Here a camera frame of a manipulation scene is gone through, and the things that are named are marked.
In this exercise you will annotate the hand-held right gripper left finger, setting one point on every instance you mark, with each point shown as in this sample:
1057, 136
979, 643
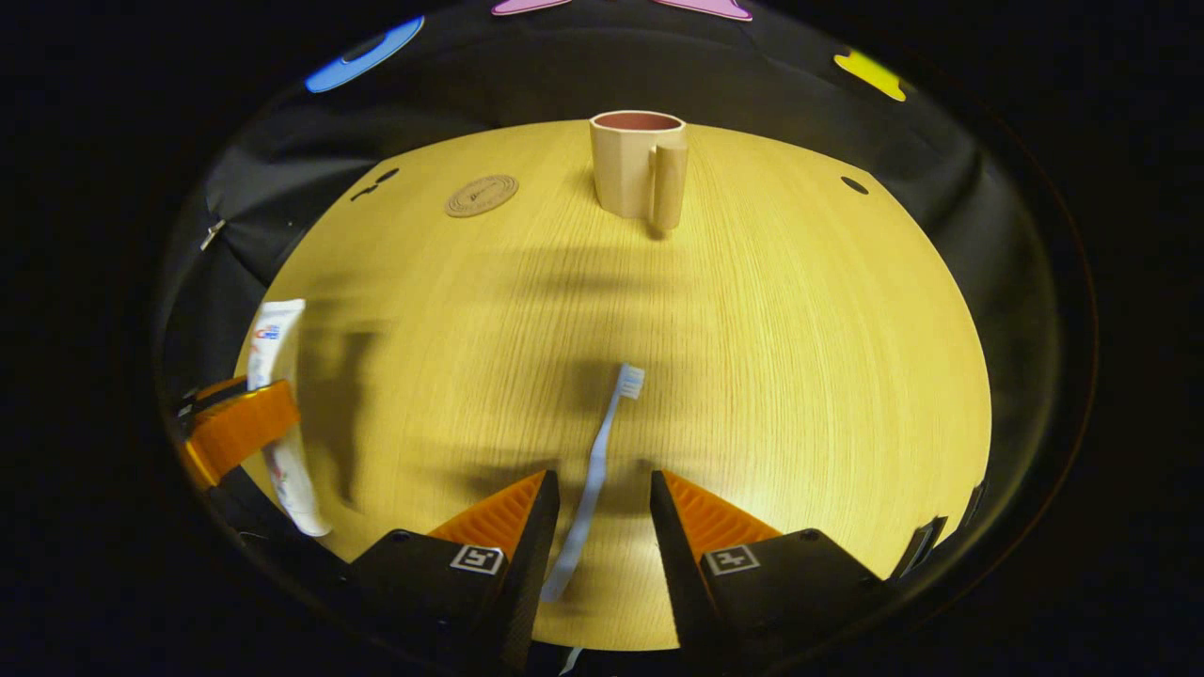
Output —
531, 574

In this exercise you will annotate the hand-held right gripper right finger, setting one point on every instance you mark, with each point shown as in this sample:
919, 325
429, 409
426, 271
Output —
679, 574

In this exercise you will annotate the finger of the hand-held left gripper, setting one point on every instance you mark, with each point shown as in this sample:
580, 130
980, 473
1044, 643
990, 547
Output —
240, 428

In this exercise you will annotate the white toothpaste tube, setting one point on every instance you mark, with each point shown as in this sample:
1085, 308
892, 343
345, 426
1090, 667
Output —
275, 343

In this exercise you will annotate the white toothbrush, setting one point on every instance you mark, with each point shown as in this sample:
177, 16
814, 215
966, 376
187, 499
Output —
594, 470

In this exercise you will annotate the round brown coaster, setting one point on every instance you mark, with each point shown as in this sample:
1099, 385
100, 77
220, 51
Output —
482, 196

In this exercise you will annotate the beige cup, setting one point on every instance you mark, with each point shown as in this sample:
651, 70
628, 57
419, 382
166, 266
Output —
623, 169

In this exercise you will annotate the small cloth clip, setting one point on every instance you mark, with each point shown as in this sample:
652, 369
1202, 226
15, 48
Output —
213, 234

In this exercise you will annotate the black backdrop cloth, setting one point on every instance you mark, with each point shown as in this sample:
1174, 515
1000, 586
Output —
527, 75

